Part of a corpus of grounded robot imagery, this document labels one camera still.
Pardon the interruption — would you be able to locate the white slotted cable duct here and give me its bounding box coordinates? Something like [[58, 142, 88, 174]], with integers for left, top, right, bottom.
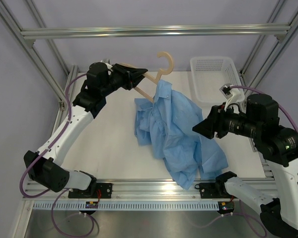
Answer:
[[33, 200, 219, 211]]

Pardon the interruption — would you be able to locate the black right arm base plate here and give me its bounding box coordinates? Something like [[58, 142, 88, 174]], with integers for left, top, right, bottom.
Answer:
[[195, 181, 232, 199]]

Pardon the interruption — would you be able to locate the aluminium front rail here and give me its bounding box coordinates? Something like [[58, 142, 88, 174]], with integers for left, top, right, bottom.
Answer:
[[25, 179, 278, 201]]

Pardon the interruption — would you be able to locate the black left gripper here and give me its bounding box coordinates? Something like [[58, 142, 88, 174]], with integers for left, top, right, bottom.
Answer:
[[100, 63, 147, 97]]

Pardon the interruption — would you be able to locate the aluminium right frame strut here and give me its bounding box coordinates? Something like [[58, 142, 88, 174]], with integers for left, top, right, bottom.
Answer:
[[239, 0, 298, 88]]

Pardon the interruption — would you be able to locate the aluminium left frame strut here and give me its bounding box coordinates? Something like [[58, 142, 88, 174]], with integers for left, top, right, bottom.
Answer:
[[0, 0, 79, 110]]

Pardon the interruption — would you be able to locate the aluminium top crossbar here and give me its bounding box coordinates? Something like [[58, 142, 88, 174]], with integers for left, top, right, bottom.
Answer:
[[21, 23, 291, 40]]

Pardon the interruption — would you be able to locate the blue button-up shirt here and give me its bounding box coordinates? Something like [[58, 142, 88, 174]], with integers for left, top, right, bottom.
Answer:
[[135, 80, 228, 189]]

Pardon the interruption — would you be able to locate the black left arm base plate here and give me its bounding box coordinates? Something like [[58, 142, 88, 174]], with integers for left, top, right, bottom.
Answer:
[[68, 182, 112, 199]]

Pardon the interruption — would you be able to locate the aluminium frame strut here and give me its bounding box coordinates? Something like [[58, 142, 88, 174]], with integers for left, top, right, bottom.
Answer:
[[0, 0, 79, 110], [239, 0, 298, 88]]

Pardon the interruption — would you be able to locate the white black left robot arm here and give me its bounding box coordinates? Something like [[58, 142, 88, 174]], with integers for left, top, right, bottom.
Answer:
[[24, 62, 147, 198]]

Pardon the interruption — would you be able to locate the white perforated plastic basket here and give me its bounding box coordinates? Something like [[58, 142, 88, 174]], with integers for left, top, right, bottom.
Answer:
[[190, 56, 241, 107]]

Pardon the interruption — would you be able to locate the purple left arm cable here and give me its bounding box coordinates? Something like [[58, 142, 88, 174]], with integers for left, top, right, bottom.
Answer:
[[19, 73, 100, 236]]

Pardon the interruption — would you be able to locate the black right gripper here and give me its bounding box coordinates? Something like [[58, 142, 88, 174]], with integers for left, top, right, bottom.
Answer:
[[192, 101, 260, 138]]

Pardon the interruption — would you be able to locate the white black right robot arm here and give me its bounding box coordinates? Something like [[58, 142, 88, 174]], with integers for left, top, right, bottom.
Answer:
[[192, 94, 298, 238]]

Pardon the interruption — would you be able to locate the beige wooden clothes hanger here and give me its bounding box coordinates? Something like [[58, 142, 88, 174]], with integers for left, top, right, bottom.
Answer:
[[134, 52, 174, 103]]

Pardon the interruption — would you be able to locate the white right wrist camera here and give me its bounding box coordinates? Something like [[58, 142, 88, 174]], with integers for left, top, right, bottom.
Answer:
[[220, 84, 245, 111]]

